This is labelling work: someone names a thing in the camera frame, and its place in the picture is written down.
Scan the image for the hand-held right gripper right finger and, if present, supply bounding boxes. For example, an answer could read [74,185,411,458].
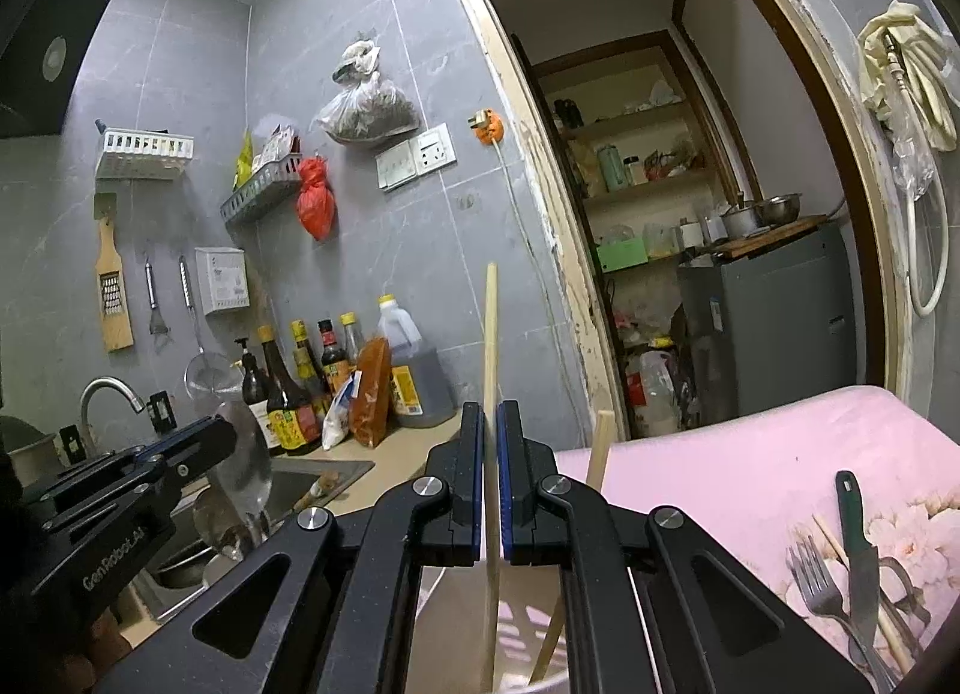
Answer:
[495,400,875,694]

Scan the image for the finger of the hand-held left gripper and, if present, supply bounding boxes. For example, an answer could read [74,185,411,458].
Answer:
[30,457,188,539]
[45,415,239,492]

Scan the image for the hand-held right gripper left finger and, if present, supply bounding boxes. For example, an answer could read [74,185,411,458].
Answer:
[97,401,487,694]

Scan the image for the wooden chopstick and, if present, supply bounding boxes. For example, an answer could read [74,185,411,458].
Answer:
[482,262,502,694]
[529,409,617,687]
[812,512,916,674]

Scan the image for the white plastic utensil holder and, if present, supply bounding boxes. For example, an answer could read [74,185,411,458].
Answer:
[409,565,578,694]

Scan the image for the dark-handled knife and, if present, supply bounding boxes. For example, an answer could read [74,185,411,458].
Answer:
[835,470,881,654]

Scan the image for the person's left hand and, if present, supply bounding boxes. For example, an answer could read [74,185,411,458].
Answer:
[45,608,140,694]

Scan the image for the dark pump bottle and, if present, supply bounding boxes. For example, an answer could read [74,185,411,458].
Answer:
[232,337,271,440]

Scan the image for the steel mesh strainer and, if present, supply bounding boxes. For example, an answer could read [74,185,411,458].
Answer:
[176,255,241,395]

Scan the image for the dark sauce bottle yellow label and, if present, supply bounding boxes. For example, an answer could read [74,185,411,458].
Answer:
[257,325,323,456]

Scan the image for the dark cooking pot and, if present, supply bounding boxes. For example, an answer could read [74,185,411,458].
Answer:
[0,415,61,489]

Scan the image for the curved steel faucet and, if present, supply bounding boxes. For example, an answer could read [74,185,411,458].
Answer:
[79,376,147,455]

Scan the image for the steel kitchen sink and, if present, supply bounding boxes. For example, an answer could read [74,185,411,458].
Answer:
[127,457,376,624]

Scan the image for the large cooking oil jug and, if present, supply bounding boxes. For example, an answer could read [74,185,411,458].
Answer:
[375,294,457,429]

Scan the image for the yellow-capped sauce bottle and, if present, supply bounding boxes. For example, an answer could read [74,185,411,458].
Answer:
[289,319,331,402]

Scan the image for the orange seasoning packet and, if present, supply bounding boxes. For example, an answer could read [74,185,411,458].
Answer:
[351,337,396,449]

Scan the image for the white and blue packet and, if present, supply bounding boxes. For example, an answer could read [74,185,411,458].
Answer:
[321,371,361,451]

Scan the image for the slim steel peeler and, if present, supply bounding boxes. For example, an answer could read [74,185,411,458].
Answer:
[142,257,172,346]

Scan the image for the red-labelled sauce bottle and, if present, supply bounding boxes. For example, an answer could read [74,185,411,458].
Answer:
[316,319,352,395]

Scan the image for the wooden grater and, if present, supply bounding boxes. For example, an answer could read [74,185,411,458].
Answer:
[94,193,136,354]

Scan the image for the plastic bag with bottles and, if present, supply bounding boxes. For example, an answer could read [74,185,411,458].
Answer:
[626,349,698,436]

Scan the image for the clear bottle yellow cap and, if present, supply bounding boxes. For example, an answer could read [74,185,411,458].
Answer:
[339,311,367,365]

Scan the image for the pink tablecloth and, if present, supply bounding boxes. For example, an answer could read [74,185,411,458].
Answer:
[555,385,960,694]

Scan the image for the green box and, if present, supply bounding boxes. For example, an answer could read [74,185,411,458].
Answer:
[595,238,650,273]

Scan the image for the red plastic bag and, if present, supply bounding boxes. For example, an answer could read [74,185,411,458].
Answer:
[295,155,336,243]

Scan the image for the yellow snack packet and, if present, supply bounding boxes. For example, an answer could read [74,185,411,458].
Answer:
[232,130,256,189]

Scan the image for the red seasoning packet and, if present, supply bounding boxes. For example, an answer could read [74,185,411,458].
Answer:
[259,125,301,170]

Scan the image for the grey washing machine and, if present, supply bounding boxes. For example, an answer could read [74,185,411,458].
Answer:
[677,221,875,432]

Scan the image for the green thermos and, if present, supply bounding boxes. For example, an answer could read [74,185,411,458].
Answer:
[596,143,627,192]

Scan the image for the orange plug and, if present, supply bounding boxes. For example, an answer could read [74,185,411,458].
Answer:
[466,107,503,146]

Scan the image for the wooden cutting board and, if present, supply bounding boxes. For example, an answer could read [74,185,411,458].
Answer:
[709,214,830,260]

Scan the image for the clear bag of dried food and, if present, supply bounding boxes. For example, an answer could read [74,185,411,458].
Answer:
[315,71,419,143]

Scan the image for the steel bowl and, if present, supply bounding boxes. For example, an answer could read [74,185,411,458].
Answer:
[754,193,803,226]

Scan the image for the wooden shelf unit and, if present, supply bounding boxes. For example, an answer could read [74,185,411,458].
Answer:
[525,29,743,275]

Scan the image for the black range hood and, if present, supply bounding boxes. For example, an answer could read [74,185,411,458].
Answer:
[0,0,125,140]

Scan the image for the small white plastic bag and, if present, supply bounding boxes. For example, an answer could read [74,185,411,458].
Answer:
[334,40,381,83]

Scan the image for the cream rubber gloves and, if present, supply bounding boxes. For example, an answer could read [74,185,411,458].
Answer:
[857,0,960,155]

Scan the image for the white wall box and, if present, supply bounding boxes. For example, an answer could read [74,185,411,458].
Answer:
[195,246,250,314]

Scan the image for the white power cable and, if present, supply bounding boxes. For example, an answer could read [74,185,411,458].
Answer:
[491,142,593,440]

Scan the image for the grey wall rack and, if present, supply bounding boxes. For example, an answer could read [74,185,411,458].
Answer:
[220,154,303,224]

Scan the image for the white wall basket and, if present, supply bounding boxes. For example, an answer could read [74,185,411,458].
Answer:
[94,125,194,180]

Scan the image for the white wall switch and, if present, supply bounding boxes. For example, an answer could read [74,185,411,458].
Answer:
[375,139,417,192]

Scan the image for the white wall socket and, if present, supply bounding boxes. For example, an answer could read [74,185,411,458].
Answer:
[411,122,457,174]

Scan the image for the worn wooden door frame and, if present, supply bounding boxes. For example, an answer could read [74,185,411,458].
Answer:
[435,0,912,455]

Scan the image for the white hose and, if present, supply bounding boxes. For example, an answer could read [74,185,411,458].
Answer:
[885,34,950,320]

